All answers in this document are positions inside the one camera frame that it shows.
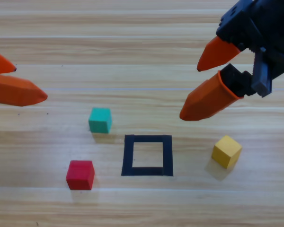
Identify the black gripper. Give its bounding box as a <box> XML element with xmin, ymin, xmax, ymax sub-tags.
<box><xmin>196</xmin><ymin>0</ymin><xmax>284</xmax><ymax>97</ymax></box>

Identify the yellow cube block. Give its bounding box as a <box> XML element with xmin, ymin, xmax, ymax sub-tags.
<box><xmin>211</xmin><ymin>135</ymin><xmax>243</xmax><ymax>169</ymax></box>

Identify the black tape square outline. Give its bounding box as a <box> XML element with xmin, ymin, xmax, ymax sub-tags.
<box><xmin>121</xmin><ymin>134</ymin><xmax>174</xmax><ymax>177</ymax></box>

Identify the green cube block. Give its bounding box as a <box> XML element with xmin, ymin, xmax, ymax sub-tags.
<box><xmin>88</xmin><ymin>107</ymin><xmax>112</xmax><ymax>134</ymax></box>

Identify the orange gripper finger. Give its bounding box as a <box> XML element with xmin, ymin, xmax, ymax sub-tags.
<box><xmin>0</xmin><ymin>72</ymin><xmax>48</xmax><ymax>107</ymax></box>
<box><xmin>0</xmin><ymin>50</ymin><xmax>17</xmax><ymax>74</ymax></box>
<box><xmin>179</xmin><ymin>63</ymin><xmax>253</xmax><ymax>122</ymax></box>

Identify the red cube block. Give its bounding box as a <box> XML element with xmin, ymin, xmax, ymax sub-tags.
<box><xmin>66</xmin><ymin>160</ymin><xmax>95</xmax><ymax>191</ymax></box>

